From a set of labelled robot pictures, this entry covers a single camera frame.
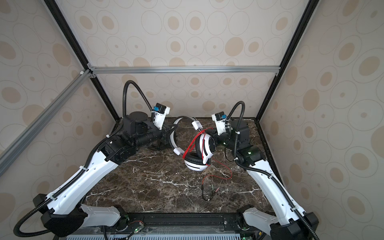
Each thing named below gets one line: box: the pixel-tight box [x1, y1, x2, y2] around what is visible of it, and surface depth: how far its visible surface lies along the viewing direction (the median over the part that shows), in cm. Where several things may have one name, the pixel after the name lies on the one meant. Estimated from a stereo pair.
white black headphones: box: [170, 116, 216, 172], surface depth 56 cm
